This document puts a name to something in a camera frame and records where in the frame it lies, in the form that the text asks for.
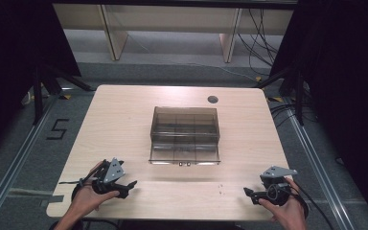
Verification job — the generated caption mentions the hand-held gripper black cable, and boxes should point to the hand-held gripper black cable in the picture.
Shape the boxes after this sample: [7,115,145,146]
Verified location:
[58,164,104,203]
[287,182,334,230]

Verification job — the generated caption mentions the right hand-held gripper black cable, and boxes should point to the right hand-held gripper black cable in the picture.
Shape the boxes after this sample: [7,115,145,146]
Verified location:
[287,182,334,230]

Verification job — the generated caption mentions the left hand-held gripper black cable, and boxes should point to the left hand-held gripper black cable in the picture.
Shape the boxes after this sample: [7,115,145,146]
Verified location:
[58,164,104,203]

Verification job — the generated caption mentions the aluminium floor rail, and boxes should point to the aluminium floor rail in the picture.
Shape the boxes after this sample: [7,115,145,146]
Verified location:
[282,98,357,230]
[0,95,60,230]

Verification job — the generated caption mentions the person's left hand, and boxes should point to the person's left hand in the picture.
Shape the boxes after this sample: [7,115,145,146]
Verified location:
[70,160,121,219]

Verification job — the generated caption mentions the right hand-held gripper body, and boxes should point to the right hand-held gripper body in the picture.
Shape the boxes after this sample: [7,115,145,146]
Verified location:
[259,165,299,207]

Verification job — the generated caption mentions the black metal stand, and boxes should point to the black metal stand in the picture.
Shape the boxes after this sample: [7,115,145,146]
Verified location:
[32,62,96,127]
[254,66,305,127]

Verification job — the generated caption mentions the person's right hand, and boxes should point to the person's right hand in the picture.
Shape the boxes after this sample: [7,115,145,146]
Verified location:
[257,176,309,230]

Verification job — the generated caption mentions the black curtain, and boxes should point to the black curtain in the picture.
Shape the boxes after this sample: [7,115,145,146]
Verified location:
[0,0,82,162]
[268,0,368,230]

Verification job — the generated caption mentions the light wooden bench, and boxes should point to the light wooden bench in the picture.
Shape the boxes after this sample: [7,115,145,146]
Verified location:
[52,3,295,64]

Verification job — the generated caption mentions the smoky transparent plastic organizer box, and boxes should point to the smoky transparent plastic organizer box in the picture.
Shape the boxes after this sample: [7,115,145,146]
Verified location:
[149,105,221,167]

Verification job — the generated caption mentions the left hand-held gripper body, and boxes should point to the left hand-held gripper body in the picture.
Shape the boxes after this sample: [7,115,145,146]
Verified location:
[90,157,127,196]

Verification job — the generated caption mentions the black floor cables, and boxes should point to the black floor cables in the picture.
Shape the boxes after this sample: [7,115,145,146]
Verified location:
[268,101,319,129]

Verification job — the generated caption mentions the bundle of hanging black cables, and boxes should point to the bundle of hanging black cables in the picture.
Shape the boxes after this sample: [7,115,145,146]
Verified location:
[237,8,282,78]

